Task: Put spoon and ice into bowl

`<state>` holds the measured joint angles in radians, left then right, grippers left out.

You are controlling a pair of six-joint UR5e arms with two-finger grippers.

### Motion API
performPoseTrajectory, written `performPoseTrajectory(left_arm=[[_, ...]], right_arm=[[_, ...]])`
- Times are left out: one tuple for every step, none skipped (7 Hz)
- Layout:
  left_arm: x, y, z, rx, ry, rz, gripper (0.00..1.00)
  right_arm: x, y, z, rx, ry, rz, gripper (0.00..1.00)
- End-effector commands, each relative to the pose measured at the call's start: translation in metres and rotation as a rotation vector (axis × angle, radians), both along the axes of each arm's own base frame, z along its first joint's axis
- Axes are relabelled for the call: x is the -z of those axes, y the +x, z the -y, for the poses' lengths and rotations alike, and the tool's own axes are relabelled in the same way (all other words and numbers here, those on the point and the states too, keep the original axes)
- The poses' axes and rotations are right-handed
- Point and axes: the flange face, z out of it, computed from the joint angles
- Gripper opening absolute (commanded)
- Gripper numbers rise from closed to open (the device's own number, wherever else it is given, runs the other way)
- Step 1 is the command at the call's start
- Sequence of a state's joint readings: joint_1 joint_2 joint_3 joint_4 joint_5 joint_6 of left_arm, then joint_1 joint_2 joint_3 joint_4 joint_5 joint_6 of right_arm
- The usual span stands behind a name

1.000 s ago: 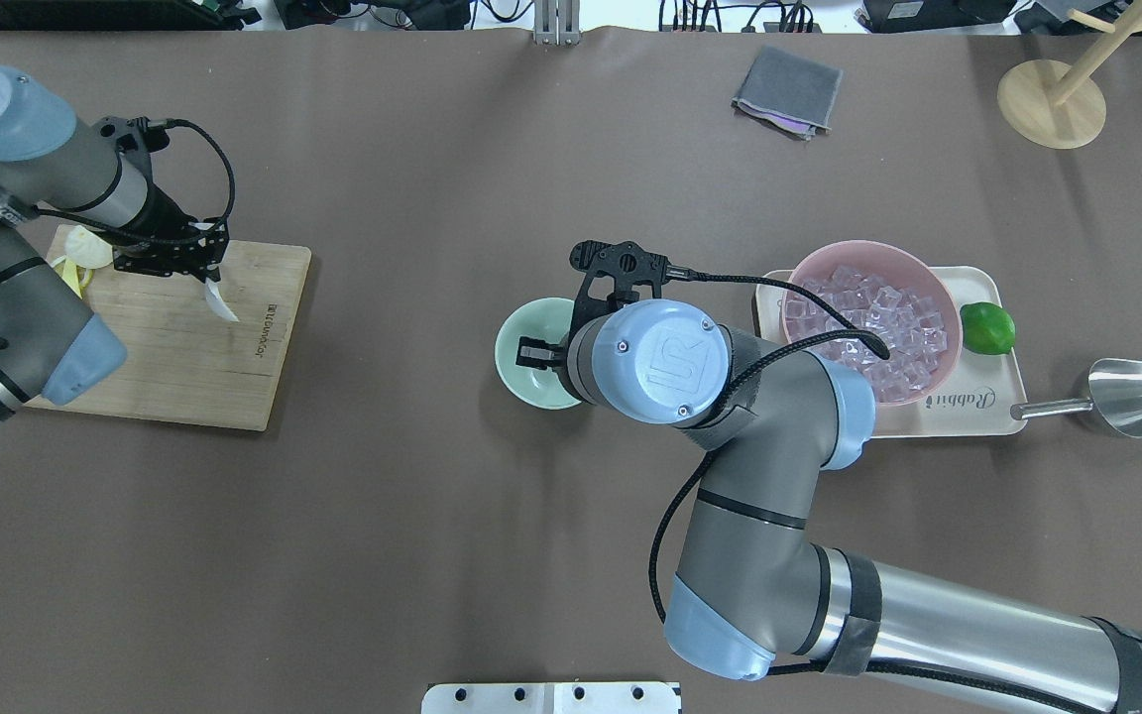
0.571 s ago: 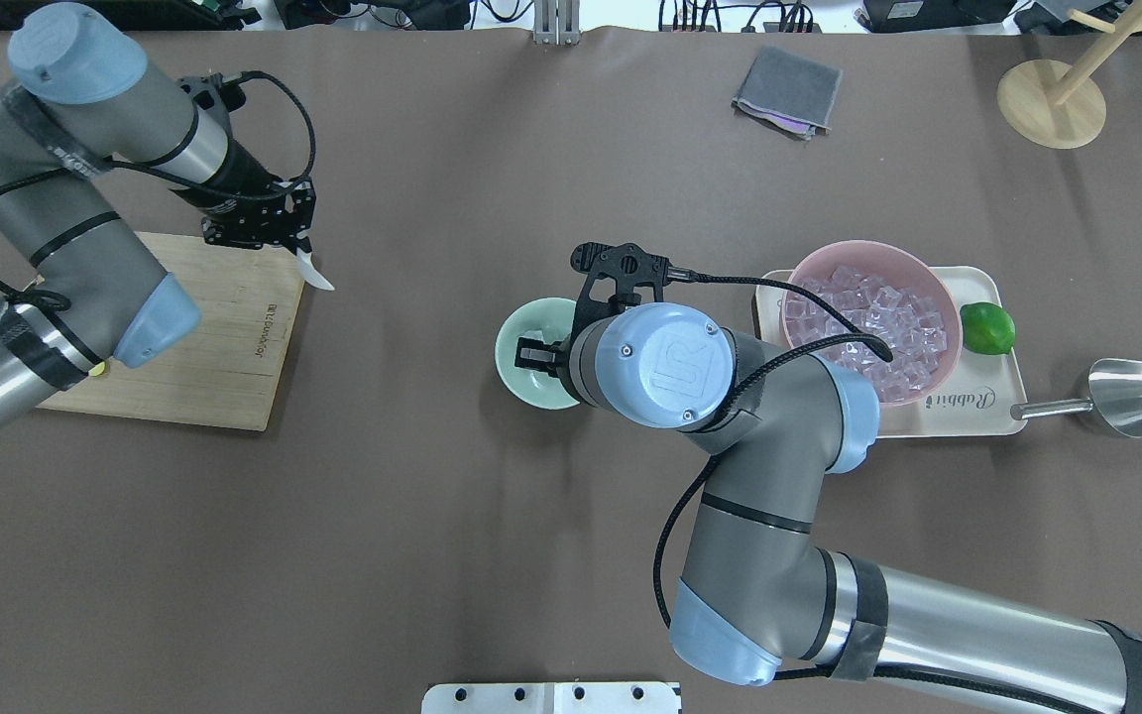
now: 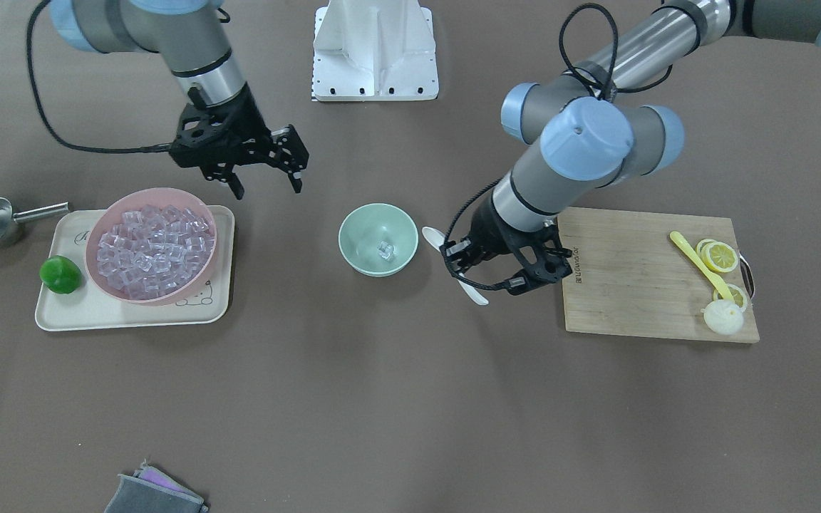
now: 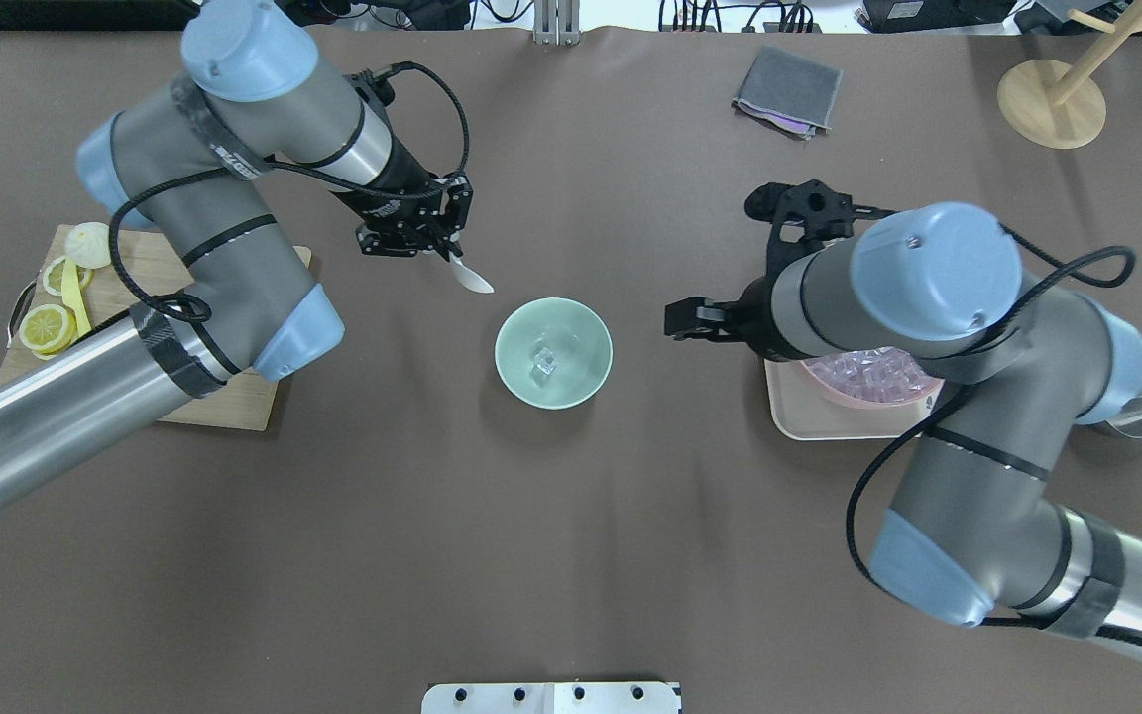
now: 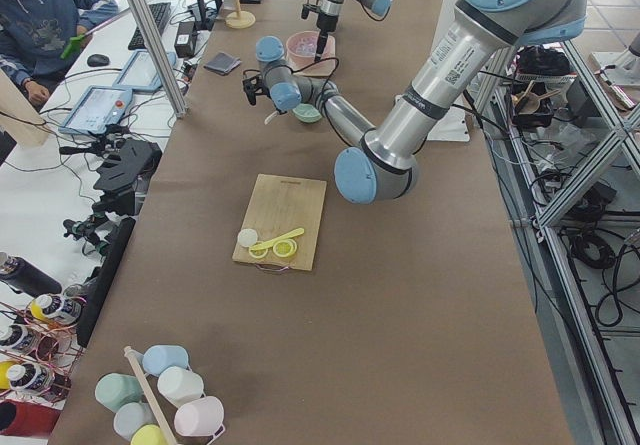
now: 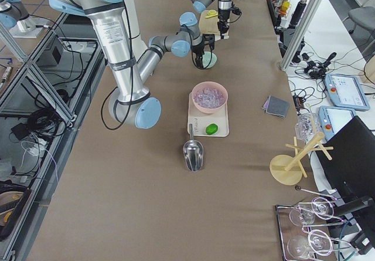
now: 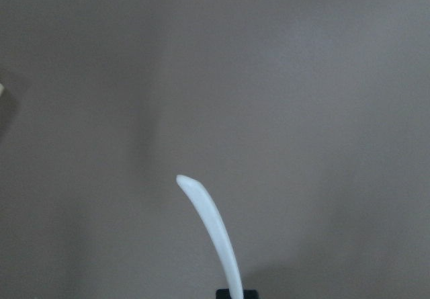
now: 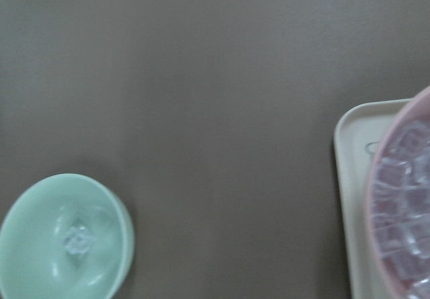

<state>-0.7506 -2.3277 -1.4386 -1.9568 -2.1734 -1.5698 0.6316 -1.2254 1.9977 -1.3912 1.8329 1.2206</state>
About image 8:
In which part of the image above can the pink bowl of ice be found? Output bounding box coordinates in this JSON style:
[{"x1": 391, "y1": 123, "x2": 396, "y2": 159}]
[{"x1": 366, "y1": 89, "x2": 429, "y2": 298}]

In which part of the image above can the mint green bowl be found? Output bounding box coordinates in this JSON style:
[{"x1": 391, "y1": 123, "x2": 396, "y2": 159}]
[{"x1": 1, "y1": 173, "x2": 135, "y2": 298}]

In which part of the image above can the cream plastic tray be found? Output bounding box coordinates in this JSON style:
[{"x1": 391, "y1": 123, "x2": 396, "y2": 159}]
[{"x1": 333, "y1": 99, "x2": 409, "y2": 299}]

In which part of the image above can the clear ice cube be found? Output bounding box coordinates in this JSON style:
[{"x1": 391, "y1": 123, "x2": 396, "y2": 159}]
[{"x1": 63, "y1": 226, "x2": 95, "y2": 255}]

